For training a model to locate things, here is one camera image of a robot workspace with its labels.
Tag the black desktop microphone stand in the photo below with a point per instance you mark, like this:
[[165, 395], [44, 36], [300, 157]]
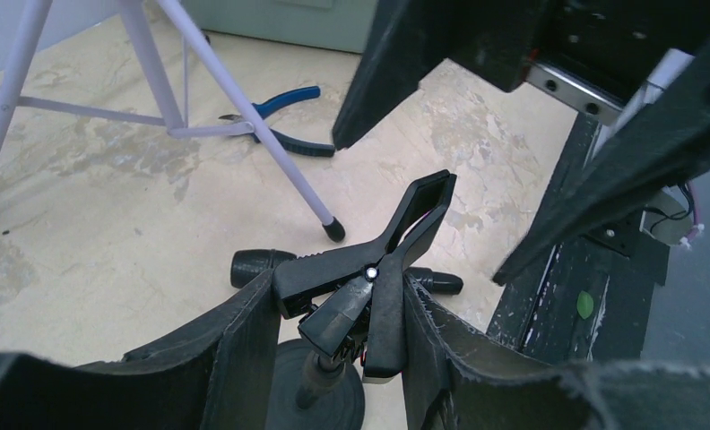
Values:
[[349, 302]]

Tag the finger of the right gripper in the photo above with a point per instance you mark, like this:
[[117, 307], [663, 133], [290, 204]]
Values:
[[409, 39]]

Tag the blue handled cutting pliers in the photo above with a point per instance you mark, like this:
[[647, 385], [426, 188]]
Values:
[[298, 118]]

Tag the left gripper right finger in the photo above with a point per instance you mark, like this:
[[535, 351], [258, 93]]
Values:
[[459, 378]]

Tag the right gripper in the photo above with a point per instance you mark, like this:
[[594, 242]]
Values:
[[612, 46]]

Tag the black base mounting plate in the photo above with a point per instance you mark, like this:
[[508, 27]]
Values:
[[583, 300]]

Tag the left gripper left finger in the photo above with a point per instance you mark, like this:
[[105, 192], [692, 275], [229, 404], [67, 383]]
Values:
[[214, 372]]

